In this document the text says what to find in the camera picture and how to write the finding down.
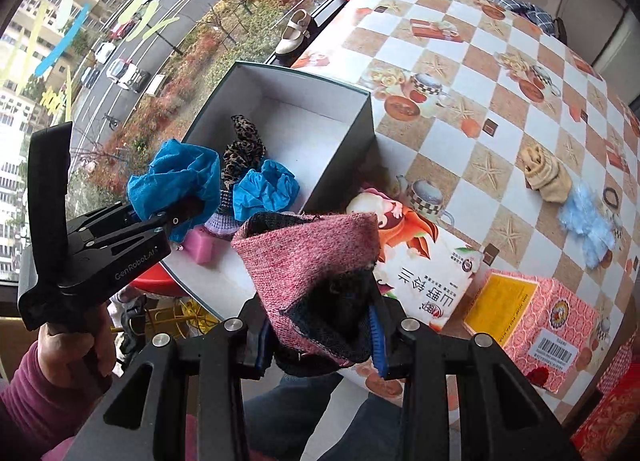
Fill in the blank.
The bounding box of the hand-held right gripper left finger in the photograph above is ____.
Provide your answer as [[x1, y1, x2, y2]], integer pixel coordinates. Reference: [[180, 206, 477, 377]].
[[90, 301, 276, 461]]

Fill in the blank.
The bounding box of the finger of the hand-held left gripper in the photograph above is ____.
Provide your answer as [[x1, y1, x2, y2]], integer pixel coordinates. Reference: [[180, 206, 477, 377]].
[[67, 202, 137, 236], [82, 196, 206, 248]]

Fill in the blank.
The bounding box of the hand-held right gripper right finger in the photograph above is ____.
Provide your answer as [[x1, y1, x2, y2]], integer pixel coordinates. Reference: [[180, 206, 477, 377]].
[[367, 301, 581, 461]]

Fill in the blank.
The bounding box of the pink sponge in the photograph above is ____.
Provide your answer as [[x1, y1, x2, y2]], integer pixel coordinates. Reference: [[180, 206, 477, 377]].
[[182, 228, 216, 264]]

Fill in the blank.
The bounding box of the purple white knit sock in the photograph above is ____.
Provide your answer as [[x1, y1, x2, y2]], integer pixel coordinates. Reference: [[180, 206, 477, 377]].
[[202, 188, 241, 237]]

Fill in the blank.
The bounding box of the blue shoe cover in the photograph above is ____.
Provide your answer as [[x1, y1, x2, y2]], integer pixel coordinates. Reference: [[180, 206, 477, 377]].
[[126, 138, 222, 244], [231, 159, 301, 222]]

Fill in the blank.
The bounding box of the leopard print scrunchie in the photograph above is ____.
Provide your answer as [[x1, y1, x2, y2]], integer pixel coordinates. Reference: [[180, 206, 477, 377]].
[[220, 113, 268, 192]]

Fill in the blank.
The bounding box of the pink knit sock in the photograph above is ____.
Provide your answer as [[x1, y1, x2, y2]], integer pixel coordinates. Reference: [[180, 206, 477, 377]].
[[231, 211, 386, 377]]

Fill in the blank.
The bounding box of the grey cardboard box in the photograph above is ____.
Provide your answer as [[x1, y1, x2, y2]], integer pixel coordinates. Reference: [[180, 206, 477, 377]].
[[182, 61, 378, 218]]

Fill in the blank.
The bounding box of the person's left forearm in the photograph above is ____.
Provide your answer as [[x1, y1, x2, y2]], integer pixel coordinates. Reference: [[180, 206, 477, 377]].
[[0, 341, 116, 461]]

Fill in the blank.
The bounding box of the person's left hand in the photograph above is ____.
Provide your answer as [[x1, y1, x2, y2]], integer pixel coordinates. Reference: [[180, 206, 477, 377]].
[[37, 301, 119, 387]]

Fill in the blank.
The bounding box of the red plastic stool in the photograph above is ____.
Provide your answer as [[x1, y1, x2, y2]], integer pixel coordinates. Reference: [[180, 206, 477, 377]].
[[132, 263, 176, 288]]

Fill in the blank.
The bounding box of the person's blue jeans leg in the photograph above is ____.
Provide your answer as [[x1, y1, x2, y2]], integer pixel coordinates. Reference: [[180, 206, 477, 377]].
[[245, 373, 406, 461]]

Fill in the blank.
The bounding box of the flat flower printed box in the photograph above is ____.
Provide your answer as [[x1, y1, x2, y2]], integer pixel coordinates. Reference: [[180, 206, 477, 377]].
[[345, 186, 490, 334]]

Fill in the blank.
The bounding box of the silver parked car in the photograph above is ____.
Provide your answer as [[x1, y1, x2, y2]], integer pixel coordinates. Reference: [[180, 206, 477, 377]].
[[106, 58, 151, 92]]

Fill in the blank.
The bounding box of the red patterned tissue box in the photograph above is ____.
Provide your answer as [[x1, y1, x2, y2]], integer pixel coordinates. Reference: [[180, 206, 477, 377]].
[[462, 268, 601, 394]]

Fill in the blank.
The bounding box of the beige shoe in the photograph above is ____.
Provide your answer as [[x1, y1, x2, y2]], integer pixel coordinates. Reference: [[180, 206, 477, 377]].
[[274, 10, 312, 56]]

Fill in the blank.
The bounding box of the light blue fluffy cloth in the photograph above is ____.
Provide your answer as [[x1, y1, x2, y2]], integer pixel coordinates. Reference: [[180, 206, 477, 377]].
[[557, 183, 618, 269]]

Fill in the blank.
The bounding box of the red patterned cloth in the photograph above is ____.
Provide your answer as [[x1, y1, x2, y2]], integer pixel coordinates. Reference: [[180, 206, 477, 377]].
[[570, 331, 640, 461]]

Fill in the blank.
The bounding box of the checkered printed tablecloth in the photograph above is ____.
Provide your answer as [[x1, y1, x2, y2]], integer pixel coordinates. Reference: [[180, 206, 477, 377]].
[[165, 0, 640, 422]]

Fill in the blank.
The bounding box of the plaid cloth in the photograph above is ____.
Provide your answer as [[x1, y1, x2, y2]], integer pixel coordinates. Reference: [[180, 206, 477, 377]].
[[492, 0, 556, 34]]

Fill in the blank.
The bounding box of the yellow wire rack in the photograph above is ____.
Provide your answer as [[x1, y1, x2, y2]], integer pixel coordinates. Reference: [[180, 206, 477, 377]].
[[110, 298, 221, 342]]

